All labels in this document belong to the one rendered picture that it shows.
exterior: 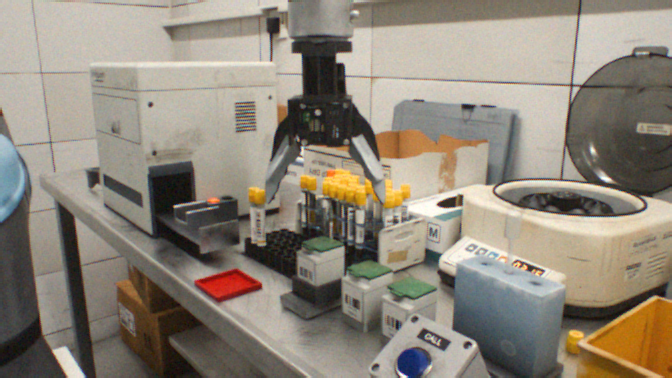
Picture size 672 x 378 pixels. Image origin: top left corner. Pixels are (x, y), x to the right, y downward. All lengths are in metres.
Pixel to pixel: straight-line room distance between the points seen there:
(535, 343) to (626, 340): 0.07
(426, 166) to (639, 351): 0.49
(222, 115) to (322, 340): 0.51
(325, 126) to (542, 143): 0.59
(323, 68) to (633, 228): 0.41
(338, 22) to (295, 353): 0.36
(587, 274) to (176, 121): 0.67
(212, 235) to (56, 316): 1.67
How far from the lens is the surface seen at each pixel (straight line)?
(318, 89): 0.57
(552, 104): 1.06
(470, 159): 1.01
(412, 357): 0.44
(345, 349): 0.58
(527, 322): 0.52
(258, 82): 1.01
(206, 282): 0.75
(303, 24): 0.59
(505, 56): 1.11
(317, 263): 0.63
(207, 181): 0.97
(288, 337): 0.60
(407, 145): 1.18
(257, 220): 0.79
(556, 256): 0.67
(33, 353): 0.43
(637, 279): 0.74
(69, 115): 2.23
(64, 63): 2.22
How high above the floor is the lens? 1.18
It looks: 14 degrees down
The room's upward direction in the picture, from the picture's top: straight up
